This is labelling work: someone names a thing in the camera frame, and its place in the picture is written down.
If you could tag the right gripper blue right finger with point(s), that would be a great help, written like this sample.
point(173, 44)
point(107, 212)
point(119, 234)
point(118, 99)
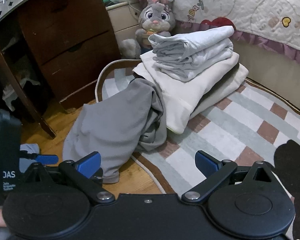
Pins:
point(215, 171)

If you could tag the dark wooden drawer cabinet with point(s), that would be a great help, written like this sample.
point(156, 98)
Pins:
point(52, 50)

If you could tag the quilted bear pattern bedspread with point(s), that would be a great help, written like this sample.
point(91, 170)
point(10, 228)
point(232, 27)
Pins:
point(270, 24)

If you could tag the grey bunny plush toy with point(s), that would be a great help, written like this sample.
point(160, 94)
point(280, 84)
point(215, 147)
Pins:
point(156, 17)

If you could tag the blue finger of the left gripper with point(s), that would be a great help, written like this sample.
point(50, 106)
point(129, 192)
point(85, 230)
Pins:
point(41, 158)

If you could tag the cream bedside drawer unit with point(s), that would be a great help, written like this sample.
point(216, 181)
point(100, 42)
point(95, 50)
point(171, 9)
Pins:
point(124, 19)

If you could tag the folded cream white garment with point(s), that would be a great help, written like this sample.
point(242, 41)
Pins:
point(181, 98)

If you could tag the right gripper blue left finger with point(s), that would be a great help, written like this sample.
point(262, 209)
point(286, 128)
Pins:
point(80, 173)

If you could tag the folded light grey garment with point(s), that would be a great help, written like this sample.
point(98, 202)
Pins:
point(184, 56)

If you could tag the grey waffle knit shirt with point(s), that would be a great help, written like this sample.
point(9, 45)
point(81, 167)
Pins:
point(131, 120)

